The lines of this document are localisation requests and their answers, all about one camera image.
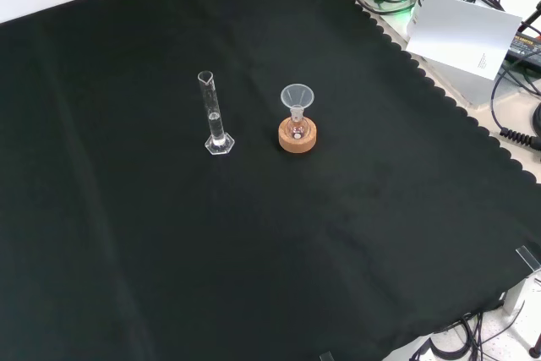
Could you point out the small round-bottom glass flask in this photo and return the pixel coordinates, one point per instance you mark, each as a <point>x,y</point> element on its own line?
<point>296,129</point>

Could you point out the clear glass graduated cylinder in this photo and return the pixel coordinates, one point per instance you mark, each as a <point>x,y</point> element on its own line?
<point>214,124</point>

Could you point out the black flat device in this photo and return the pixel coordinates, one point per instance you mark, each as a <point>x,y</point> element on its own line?
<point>526,46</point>

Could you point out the pale board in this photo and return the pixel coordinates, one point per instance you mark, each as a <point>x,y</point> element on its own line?
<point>460,35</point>

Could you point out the grey bench leg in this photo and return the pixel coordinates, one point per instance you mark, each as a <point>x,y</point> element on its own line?
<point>520,291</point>

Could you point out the clear plastic funnel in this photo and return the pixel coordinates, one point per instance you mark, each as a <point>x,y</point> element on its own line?
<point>296,96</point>

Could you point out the clear cloth clamp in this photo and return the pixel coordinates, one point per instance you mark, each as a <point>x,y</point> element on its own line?
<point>326,356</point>
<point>528,258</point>

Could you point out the black cloth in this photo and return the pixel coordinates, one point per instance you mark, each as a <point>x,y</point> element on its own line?
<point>169,217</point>

